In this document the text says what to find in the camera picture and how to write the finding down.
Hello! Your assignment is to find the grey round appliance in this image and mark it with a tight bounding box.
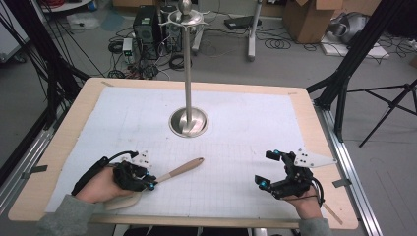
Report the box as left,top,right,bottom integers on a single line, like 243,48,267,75
327,12,369,45

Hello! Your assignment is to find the coiled black floor cable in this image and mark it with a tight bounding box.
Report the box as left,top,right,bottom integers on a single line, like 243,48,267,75
263,36,293,50

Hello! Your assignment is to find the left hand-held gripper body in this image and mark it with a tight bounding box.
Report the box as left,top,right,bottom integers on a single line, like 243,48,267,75
112,149,152,193

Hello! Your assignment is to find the black tripod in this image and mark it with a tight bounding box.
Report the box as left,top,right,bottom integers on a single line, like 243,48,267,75
346,78,417,148

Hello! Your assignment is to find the large open cardboard box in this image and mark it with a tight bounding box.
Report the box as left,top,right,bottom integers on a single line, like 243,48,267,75
282,0,346,45

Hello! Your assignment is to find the flat black device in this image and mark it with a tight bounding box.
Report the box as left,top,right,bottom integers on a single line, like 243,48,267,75
223,15,263,30

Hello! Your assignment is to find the white grid mat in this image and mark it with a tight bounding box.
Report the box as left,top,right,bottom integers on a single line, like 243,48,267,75
45,86,328,220

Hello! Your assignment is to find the black computer tower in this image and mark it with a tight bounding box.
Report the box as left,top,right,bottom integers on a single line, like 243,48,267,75
132,4,162,61

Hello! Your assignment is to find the beige spatula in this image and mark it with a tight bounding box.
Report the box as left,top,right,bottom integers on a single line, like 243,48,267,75
103,156,206,211

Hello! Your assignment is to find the black frame post with cables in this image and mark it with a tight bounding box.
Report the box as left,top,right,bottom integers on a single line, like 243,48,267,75
0,0,91,130

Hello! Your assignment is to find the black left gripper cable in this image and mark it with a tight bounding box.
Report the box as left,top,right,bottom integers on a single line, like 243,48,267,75
71,149,141,197

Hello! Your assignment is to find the thin wooden stick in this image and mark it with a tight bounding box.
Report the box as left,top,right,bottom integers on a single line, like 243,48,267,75
322,202,344,226

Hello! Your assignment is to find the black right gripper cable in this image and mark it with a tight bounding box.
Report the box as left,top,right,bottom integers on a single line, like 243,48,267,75
310,176,327,208

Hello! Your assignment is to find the white desk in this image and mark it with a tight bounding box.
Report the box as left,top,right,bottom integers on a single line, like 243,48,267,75
191,0,264,62

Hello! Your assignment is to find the white power adapter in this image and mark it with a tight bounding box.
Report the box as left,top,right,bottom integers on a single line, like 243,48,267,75
121,37,134,57

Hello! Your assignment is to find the white foam board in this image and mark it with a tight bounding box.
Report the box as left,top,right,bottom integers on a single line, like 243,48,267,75
319,33,391,60

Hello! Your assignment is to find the person's left hand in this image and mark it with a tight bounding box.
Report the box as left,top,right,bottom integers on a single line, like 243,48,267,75
75,166,133,205

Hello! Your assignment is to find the aluminium rail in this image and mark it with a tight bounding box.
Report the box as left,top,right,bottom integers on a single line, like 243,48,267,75
0,127,57,214
314,103,384,236

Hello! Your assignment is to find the person's right hand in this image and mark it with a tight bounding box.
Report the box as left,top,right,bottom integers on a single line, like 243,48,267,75
282,185,325,220

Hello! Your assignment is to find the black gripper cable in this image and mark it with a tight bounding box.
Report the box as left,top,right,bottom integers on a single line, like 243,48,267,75
310,176,327,208
71,149,141,197

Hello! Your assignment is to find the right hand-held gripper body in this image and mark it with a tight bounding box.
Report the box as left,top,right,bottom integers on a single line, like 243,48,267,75
270,148,338,200

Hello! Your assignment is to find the silver metal utensil stand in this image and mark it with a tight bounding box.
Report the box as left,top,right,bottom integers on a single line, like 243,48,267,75
158,0,210,139

